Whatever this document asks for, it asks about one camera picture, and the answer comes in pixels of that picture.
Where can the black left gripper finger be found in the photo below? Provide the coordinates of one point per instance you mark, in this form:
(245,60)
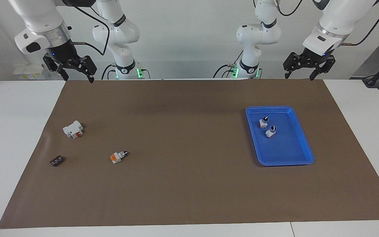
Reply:
(327,65)
(293,61)

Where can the white circuit breaker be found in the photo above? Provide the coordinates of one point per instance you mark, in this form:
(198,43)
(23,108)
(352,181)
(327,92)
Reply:
(71,130)

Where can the white power strip box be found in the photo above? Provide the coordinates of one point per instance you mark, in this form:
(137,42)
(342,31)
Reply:
(28,70)

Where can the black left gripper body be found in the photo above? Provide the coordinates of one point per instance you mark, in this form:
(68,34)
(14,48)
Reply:
(317,59)

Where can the white rotary switch black knob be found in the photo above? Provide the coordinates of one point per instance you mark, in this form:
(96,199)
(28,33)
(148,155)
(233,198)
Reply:
(270,132)

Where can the brown table mat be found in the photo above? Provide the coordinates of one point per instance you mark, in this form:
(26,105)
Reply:
(189,184)

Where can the white rotary switch orange base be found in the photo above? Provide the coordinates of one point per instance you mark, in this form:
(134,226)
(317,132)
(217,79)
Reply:
(116,157)

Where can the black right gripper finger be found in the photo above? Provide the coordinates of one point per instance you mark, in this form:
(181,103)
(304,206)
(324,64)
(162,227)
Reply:
(90,65)
(53,64)

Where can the small black terminal block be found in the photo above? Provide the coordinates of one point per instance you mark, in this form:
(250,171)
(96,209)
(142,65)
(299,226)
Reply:
(56,161)

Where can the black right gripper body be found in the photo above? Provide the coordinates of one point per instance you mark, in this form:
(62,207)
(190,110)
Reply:
(63,52)

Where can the blue plastic tray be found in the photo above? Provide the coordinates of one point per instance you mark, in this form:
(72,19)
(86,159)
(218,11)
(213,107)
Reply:
(285,148)

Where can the white switch with black knob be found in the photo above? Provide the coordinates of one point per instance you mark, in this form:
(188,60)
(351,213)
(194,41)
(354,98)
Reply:
(263,123)

